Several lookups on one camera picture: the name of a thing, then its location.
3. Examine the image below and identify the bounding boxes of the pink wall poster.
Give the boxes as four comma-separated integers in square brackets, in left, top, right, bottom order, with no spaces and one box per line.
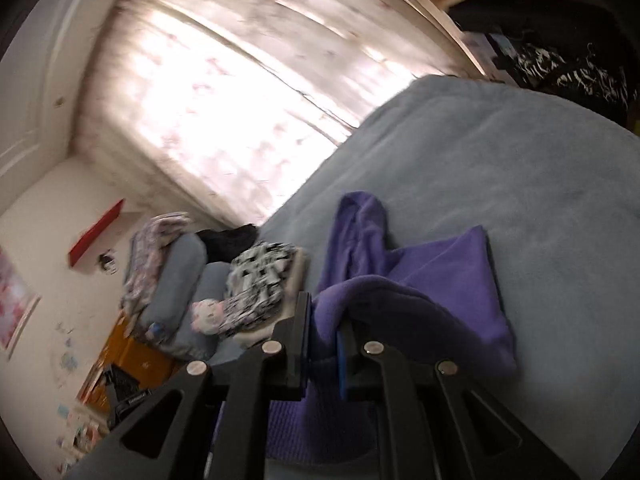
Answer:
[0,245,42,361]

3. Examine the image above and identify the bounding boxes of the orange wooden nightstand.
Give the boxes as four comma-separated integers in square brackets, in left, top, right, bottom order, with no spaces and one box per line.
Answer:
[80,312,176,403]

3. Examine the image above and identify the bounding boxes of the black and white zebra clothing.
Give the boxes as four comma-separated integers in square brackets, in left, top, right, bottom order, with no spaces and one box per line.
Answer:
[492,42,631,121]

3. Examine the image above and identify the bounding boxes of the grey-blue pillows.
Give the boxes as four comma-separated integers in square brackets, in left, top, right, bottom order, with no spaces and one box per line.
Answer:
[137,232,208,331]

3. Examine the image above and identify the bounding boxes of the purple zip hoodie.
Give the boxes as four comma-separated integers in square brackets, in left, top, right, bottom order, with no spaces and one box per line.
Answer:
[212,191,517,461]

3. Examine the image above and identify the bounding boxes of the grey-blue bed blanket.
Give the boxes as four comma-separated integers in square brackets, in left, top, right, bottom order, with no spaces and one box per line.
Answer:
[207,74,640,480]

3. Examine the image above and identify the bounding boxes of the grey-blue quilt with cartoon print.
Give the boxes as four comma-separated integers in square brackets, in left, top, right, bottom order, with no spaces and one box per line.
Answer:
[170,261,232,361]

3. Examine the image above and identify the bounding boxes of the long black bag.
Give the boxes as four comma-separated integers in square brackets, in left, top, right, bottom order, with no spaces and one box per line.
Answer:
[447,0,640,61]

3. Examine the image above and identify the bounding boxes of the pale patterned folded blanket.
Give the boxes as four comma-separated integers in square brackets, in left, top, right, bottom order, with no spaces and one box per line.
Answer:
[120,212,192,311]

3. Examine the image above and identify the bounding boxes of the black and white printed garment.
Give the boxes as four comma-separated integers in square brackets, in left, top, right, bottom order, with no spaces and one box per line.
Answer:
[220,241,297,337]

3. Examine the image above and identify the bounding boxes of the red wall shelf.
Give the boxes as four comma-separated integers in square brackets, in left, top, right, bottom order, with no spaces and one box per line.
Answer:
[68,199,126,266]

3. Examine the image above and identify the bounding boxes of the black crumpled garment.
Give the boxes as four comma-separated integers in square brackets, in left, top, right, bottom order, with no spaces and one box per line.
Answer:
[196,224,259,262]

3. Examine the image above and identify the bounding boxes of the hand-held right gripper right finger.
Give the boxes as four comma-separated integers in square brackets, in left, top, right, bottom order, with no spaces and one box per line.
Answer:
[336,320,583,480]

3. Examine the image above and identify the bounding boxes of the white panelled door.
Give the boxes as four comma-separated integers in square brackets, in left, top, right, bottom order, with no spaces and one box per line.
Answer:
[0,0,111,186]

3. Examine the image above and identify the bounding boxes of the sheer patterned curtain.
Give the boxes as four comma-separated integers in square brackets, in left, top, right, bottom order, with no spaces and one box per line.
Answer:
[75,0,481,228]

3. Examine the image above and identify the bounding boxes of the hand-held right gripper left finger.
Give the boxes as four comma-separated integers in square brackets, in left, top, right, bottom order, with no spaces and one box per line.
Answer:
[65,290,315,480]

